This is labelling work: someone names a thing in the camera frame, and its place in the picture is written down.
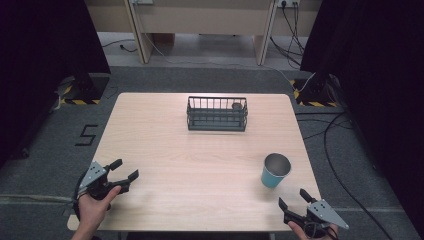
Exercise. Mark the blue paper cup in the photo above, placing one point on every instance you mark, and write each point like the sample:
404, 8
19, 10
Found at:
271, 176

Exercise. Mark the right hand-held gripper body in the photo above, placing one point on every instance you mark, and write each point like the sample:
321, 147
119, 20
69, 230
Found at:
321, 215

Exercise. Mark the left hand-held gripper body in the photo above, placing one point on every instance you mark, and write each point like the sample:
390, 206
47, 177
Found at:
94, 175

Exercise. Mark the beige wooden desk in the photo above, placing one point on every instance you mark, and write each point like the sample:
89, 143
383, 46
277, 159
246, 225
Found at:
200, 16

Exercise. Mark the person's left hand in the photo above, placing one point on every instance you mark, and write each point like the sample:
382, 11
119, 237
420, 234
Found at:
95, 208

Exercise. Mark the dark curtain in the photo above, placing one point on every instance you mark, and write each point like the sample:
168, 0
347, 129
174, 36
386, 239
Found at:
383, 83
40, 66

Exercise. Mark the small dark round object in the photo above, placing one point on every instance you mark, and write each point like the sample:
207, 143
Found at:
236, 106

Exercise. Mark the black stand base striped tape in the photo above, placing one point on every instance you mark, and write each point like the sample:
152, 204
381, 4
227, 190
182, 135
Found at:
313, 93
88, 90

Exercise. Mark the wooden table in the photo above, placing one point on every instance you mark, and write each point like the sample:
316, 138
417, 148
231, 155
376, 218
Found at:
200, 166

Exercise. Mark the white wall power socket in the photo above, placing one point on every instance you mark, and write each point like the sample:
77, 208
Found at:
288, 3

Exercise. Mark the person's right hand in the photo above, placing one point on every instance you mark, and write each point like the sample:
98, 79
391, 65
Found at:
300, 231

